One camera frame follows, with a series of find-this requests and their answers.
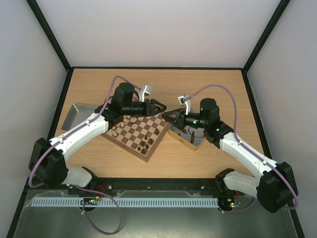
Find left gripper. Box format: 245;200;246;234
122;99;166;118

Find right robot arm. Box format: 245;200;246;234
162;98;298;213

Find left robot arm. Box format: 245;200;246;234
28;82;166;188

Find dark pieces in tin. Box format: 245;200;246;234
182;127;195;144

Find wooden chess board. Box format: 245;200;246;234
102;114;170;163

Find gold metal tin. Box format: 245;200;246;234
168;125;205;151

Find tin lid on table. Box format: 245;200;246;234
61;104;97;131

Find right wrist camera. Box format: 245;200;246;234
178;94;191;115

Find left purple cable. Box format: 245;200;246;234
28;75;143;189

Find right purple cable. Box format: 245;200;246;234
189;84;299;214

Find purple cable loop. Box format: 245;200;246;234
81;193;122;235

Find blue cable duct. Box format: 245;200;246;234
31;197;218;208

